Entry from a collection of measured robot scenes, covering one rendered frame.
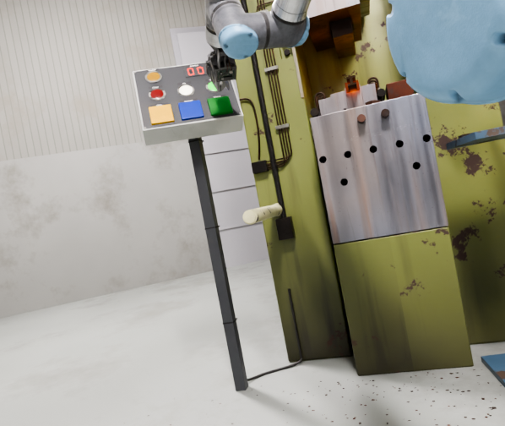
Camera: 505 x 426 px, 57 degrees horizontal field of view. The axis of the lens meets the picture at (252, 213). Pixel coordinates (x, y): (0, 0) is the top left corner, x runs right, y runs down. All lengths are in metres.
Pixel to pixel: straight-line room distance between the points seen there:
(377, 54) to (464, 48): 1.79
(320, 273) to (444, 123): 0.72
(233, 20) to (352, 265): 0.89
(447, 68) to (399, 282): 1.25
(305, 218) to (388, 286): 0.43
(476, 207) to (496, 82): 1.43
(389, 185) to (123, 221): 4.08
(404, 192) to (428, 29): 1.18
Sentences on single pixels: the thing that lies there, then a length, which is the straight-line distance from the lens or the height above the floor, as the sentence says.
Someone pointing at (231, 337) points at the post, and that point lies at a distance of 1.75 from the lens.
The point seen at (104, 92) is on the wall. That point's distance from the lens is 5.60.
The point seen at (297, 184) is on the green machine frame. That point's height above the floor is 0.70.
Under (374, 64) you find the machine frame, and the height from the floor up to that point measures 1.17.
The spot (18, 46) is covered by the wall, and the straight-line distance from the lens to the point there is 5.82.
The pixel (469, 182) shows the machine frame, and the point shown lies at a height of 0.59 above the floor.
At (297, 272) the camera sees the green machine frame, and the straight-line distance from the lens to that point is 1.88.
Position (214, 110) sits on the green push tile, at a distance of 1.61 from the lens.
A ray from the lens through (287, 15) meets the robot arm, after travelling 1.24.
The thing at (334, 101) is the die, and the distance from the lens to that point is 1.72.
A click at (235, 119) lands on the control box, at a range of 1.61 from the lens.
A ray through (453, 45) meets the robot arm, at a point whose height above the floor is 0.76.
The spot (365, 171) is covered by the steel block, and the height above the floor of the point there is 0.70.
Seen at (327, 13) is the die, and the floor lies 1.27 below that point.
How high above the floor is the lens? 0.65
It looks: 1 degrees down
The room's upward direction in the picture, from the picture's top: 11 degrees counter-clockwise
